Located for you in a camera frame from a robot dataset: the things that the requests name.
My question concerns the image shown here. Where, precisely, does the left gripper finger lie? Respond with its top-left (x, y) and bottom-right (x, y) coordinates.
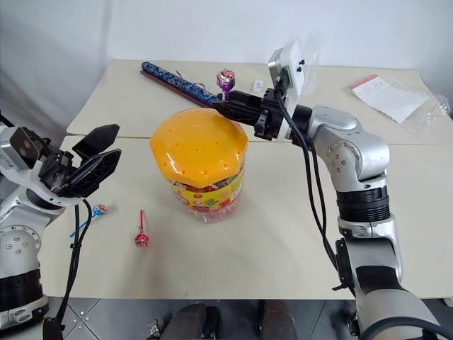
top-left (71, 123), bottom-right (120, 162)
top-left (56, 149), bottom-right (123, 198)

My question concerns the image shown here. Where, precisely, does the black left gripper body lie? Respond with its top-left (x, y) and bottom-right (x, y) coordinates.
top-left (38, 148), bottom-right (81, 195)

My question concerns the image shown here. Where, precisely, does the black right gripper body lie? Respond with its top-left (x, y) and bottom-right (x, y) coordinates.
top-left (252, 88), bottom-right (289, 141)

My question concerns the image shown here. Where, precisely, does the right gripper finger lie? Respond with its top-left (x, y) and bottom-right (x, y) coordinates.
top-left (212, 99), bottom-right (263, 127)
top-left (230, 90), bottom-right (265, 108)

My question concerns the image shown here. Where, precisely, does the purple lollipop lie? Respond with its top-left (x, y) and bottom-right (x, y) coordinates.
top-left (216, 68), bottom-right (236, 103)

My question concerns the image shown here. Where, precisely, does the orange perforated jar lid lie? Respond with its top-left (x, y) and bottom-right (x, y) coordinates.
top-left (149, 108), bottom-right (248, 189)

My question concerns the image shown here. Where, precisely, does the clear plastic lollipop jar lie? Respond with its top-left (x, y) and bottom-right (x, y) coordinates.
top-left (165, 165), bottom-right (246, 226)

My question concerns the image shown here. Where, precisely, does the blue wrapped lollipop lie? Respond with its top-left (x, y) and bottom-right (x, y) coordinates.
top-left (68, 203), bottom-right (109, 237)

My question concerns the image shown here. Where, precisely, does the blue patterned long tube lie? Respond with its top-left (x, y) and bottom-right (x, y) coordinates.
top-left (140, 60), bottom-right (219, 104)

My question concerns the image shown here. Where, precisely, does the dark red flat strip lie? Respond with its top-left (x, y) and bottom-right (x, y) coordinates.
top-left (139, 69), bottom-right (217, 109)

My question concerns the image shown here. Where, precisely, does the red wrapped lollipop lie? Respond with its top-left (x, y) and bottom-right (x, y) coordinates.
top-left (133, 209), bottom-right (149, 249)

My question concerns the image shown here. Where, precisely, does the white paper red header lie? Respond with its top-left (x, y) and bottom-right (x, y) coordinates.
top-left (348, 74), bottom-right (431, 125)

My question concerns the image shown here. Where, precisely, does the crumpled clear plastic bag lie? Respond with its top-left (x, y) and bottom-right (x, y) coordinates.
top-left (348, 69), bottom-right (453, 140)

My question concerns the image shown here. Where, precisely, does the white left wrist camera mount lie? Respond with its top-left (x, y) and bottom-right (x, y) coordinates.
top-left (0, 126), bottom-right (86, 208)

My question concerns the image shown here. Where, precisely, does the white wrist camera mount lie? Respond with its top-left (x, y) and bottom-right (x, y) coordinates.
top-left (267, 40), bottom-right (309, 145)
top-left (0, 126), bottom-right (86, 208)

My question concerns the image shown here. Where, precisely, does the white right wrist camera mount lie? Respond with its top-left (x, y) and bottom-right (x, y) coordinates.
top-left (267, 40), bottom-right (309, 145)

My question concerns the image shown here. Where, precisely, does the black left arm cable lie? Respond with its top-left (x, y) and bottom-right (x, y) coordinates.
top-left (42, 198), bottom-right (93, 340)

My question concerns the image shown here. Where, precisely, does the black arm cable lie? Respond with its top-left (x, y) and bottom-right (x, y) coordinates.
top-left (275, 72), bottom-right (358, 295)
top-left (42, 198), bottom-right (93, 340)

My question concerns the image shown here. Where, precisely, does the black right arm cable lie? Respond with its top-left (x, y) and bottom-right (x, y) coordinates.
top-left (275, 72), bottom-right (358, 295)

